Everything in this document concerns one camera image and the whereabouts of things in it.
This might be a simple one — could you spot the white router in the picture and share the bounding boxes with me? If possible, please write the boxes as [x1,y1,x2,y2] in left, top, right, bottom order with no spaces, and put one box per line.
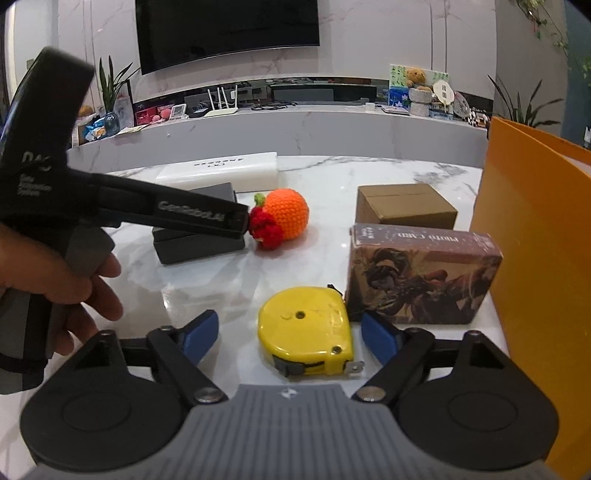
[203,84,241,117]

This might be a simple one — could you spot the pink gift box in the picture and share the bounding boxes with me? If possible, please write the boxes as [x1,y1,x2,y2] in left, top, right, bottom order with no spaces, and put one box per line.
[135,105,169,125]

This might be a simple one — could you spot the green and blue painting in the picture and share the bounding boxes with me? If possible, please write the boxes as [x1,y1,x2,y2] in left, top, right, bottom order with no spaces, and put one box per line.
[388,64,451,112]

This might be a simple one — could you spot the dark grey box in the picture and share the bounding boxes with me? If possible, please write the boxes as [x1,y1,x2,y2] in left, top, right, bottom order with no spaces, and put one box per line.
[152,181,245,265]

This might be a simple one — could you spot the hanging green vine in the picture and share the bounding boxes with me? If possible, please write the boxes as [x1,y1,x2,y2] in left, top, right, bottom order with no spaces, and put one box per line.
[512,0,591,79]

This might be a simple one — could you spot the green plant in blue vase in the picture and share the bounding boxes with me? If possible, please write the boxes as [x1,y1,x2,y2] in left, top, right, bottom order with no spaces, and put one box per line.
[97,55,141,137]

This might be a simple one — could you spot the long white box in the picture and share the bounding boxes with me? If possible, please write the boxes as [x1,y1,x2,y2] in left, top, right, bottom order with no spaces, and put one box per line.
[154,151,279,192]

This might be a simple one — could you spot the brown cardboard box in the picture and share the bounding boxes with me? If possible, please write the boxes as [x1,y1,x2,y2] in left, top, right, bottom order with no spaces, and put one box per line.
[355,184,459,230]

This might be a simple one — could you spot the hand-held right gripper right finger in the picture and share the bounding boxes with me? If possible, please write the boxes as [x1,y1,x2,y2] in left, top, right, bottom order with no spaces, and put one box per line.
[351,311,509,403]

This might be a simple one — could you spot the black television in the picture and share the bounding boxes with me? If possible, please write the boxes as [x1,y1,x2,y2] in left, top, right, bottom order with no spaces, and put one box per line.
[135,0,321,76]

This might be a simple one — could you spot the person's left hand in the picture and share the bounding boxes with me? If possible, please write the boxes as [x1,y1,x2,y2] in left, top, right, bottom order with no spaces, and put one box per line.
[0,222,124,358]

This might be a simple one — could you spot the orange storage box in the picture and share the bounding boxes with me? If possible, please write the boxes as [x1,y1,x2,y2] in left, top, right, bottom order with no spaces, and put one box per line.
[468,115,591,480]

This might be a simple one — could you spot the crochet orange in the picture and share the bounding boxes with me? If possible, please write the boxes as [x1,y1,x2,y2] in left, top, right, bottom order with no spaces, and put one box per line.
[248,188,310,251]

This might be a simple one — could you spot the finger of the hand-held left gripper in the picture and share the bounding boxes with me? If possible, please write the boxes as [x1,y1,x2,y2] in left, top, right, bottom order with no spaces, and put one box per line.
[227,203,252,240]

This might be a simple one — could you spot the black cables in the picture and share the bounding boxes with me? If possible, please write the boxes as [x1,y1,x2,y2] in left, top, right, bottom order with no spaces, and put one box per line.
[252,99,296,112]

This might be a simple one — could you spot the round white fan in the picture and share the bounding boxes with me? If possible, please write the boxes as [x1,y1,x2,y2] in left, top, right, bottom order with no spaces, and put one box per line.
[431,80,455,104]

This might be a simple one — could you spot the blue snack packet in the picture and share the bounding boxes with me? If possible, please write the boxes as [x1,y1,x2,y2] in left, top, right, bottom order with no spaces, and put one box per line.
[83,115,109,141]

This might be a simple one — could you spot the long-leaved potted plant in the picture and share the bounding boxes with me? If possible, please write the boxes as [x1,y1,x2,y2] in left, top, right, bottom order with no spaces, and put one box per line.
[487,74,564,134]

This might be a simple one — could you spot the yellow tape measure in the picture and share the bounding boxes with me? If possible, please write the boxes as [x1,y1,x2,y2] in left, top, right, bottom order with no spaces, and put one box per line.
[257,285,365,377]

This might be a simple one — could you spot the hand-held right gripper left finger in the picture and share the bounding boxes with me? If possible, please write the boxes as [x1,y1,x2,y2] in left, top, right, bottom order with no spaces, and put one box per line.
[74,309,229,404]

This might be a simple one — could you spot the black picture frame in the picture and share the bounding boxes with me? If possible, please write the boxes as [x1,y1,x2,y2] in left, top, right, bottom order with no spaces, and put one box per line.
[113,79,136,130]

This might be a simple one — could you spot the printed brown card box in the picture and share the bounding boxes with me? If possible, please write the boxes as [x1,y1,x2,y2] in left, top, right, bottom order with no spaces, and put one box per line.
[344,223,504,325]

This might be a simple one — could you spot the marble television cabinet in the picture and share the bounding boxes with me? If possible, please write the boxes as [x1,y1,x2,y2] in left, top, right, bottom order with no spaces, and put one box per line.
[67,76,490,169]

